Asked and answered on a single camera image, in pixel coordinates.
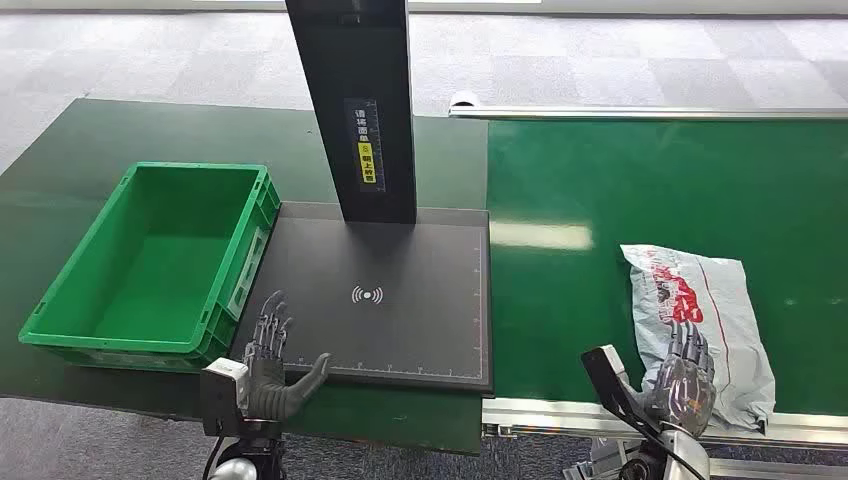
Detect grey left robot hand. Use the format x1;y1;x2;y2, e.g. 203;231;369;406
241;290;334;423

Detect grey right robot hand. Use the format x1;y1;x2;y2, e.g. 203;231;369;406
639;319;717;439

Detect grey plastic mailer package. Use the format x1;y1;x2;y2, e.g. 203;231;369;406
620;243;777;434

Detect green conveyor belt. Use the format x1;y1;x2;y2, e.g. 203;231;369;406
486;119;848;419

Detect green plastic crate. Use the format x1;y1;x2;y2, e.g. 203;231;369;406
18;161;282;374

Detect black yellow column label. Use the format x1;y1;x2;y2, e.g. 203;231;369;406
343;97;388;195

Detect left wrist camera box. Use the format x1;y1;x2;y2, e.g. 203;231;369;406
199;357;251;438

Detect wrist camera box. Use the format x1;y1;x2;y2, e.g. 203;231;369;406
199;357;251;438
580;345;665;442

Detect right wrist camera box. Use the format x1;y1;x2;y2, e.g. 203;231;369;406
580;345;665;442

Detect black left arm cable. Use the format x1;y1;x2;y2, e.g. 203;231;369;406
201;433;228;480

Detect black scanner base plate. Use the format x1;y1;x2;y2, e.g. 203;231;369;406
228;200;495;397

